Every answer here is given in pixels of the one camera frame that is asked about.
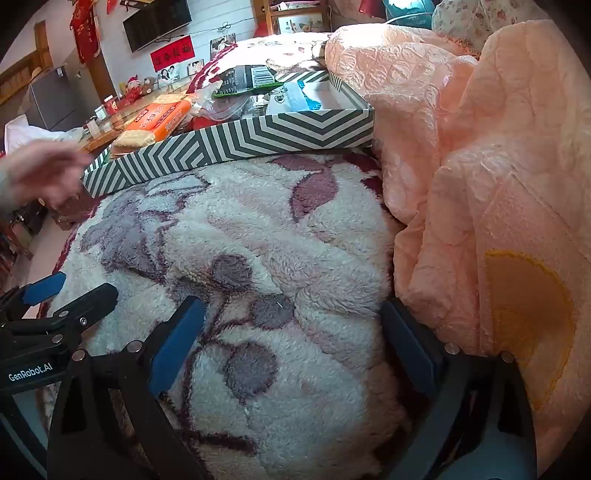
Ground white plastic bag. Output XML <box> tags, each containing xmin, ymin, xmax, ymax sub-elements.
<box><xmin>4</xmin><ymin>114</ymin><xmax>85</xmax><ymax>154</ymax></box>

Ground plush toy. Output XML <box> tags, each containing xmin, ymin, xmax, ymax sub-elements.
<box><xmin>120</xmin><ymin>74</ymin><xmax>158</xmax><ymax>101</ymax></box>

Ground wall television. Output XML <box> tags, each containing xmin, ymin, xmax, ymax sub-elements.
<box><xmin>122</xmin><ymin>0</ymin><xmax>193</xmax><ymax>54</ymax></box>

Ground peach quilted blanket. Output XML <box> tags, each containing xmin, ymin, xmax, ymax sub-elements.
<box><xmin>323</xmin><ymin>18</ymin><xmax>591</xmax><ymax>477</ymax></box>

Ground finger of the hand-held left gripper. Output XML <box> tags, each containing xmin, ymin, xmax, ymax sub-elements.
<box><xmin>0</xmin><ymin>282</ymin><xmax>120</xmax><ymax>352</ymax></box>
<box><xmin>0</xmin><ymin>271</ymin><xmax>68</xmax><ymax>320</ymax></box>

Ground person's left hand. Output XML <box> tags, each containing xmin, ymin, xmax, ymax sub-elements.
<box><xmin>0</xmin><ymin>138</ymin><xmax>95</xmax><ymax>219</ymax></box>

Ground grey refrigerator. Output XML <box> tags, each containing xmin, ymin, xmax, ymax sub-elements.
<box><xmin>20</xmin><ymin>67</ymin><xmax>80</xmax><ymax>133</ymax></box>

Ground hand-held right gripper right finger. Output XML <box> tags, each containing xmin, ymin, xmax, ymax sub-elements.
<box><xmin>381</xmin><ymin>298</ymin><xmax>539</xmax><ymax>480</ymax></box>

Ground teal and white snack packet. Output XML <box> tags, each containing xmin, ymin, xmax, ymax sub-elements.
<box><xmin>267</xmin><ymin>79</ymin><xmax>371</xmax><ymax>114</ymax></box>

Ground floral pillow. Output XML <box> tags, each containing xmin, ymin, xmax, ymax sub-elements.
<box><xmin>431</xmin><ymin>0</ymin><xmax>551</xmax><ymax>52</ymax></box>

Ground green and black snack packet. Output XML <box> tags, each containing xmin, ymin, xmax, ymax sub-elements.
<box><xmin>212</xmin><ymin>65</ymin><xmax>288</xmax><ymax>99</ymax></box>

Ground chevron striped cardboard box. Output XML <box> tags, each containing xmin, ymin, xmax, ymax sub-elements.
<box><xmin>82</xmin><ymin>69</ymin><xmax>375</xmax><ymax>198</ymax></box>

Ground orange cracker packet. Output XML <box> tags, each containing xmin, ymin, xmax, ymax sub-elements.
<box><xmin>112</xmin><ymin>98</ymin><xmax>193</xmax><ymax>154</ymax></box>

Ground glass top table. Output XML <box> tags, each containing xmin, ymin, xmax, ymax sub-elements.
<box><xmin>78</xmin><ymin>76</ymin><xmax>200</xmax><ymax>154</ymax></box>

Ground red hanging decoration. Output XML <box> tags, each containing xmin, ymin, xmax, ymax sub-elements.
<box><xmin>69</xmin><ymin>0</ymin><xmax>103</xmax><ymax>65</ymax></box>

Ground clear plastic bag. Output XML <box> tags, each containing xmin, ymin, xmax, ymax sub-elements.
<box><xmin>188</xmin><ymin>87</ymin><xmax>260</xmax><ymax>125</ymax></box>

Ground wooden shelf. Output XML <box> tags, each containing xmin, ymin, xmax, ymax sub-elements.
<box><xmin>257</xmin><ymin>0</ymin><xmax>331</xmax><ymax>36</ymax></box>

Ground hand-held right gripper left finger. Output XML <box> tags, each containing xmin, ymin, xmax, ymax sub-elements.
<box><xmin>46</xmin><ymin>295</ymin><xmax>209</xmax><ymax>480</ymax></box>

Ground floral fleece blanket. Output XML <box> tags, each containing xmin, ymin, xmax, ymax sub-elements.
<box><xmin>37</xmin><ymin>32</ymin><xmax>419</xmax><ymax>480</ymax></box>

